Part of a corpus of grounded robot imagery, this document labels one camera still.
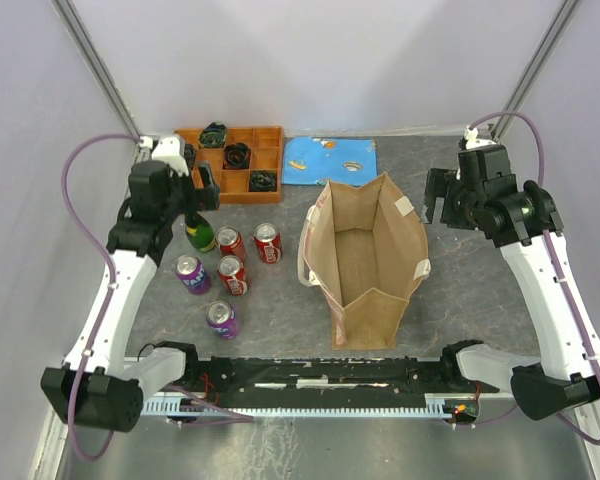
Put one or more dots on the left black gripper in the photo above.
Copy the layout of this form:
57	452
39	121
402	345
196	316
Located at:
207	197

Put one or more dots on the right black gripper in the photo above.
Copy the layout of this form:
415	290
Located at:
444	184

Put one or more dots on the green glass bottle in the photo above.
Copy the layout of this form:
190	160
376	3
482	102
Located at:
199	232

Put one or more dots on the brown canvas tote bag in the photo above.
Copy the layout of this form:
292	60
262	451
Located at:
367	250

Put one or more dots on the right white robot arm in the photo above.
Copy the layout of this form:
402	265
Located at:
524	224

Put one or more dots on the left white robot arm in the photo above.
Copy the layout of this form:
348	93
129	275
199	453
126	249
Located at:
94	387

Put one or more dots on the red coke can back left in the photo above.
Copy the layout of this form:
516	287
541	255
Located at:
229	241

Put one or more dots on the red coke can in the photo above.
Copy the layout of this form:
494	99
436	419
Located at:
229	241
268	243
233	275

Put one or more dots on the orange wooden divider tray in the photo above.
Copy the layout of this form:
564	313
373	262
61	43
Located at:
266	144

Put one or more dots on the dark rolled sock middle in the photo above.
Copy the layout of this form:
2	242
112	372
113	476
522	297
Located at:
237	156

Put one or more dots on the dark rolled sock right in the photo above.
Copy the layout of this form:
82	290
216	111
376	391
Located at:
261	181

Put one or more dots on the dark rolled sock top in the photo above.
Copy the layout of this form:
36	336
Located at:
213	136

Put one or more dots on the red coke can back right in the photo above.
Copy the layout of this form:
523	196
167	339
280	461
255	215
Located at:
268	243

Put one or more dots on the red coke can front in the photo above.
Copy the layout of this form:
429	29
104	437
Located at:
233	275

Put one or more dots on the purple fanta can left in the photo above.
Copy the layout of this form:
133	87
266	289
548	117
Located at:
191	272

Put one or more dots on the purple fanta can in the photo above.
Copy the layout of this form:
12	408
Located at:
191	272
221	318

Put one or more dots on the blue patterned cloth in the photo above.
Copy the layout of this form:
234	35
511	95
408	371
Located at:
314	161

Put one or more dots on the purple fanta can front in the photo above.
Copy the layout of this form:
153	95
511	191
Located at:
221	318

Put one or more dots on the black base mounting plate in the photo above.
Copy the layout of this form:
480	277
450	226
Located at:
251	383

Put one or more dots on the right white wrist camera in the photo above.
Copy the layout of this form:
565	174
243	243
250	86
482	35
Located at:
471	140

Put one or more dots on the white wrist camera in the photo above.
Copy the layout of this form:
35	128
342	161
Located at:
471	140
168	149

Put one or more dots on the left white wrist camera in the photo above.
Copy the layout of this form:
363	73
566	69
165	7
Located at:
168	149

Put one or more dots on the right aluminium corner post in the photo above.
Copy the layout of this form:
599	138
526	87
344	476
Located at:
540	57

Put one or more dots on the aluminium corner post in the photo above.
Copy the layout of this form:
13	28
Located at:
540	57
70	17

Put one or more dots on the light blue cable duct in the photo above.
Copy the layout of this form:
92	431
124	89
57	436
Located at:
174	405

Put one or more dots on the left aluminium corner post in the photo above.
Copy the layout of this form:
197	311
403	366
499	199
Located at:
70	17

